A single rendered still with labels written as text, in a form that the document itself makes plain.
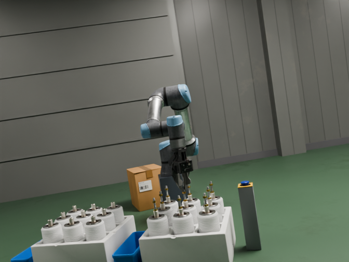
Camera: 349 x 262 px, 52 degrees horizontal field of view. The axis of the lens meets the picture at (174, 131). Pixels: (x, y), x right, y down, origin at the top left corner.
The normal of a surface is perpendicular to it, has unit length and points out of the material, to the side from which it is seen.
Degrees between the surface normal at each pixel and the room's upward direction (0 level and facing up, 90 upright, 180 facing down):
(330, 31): 90
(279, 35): 90
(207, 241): 90
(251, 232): 90
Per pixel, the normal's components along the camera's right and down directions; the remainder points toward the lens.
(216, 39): 0.11, 0.04
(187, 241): -0.22, 0.09
